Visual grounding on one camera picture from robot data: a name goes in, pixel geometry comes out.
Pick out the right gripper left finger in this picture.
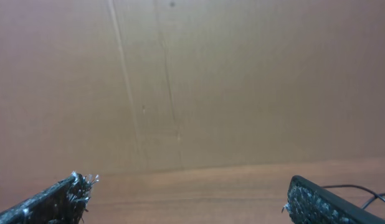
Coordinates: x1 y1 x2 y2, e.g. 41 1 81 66
0 171 99 224

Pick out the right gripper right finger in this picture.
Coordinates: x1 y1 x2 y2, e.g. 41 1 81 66
282 175 385 224

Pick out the short black usb cable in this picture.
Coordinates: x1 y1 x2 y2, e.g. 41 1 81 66
321 184 385 210

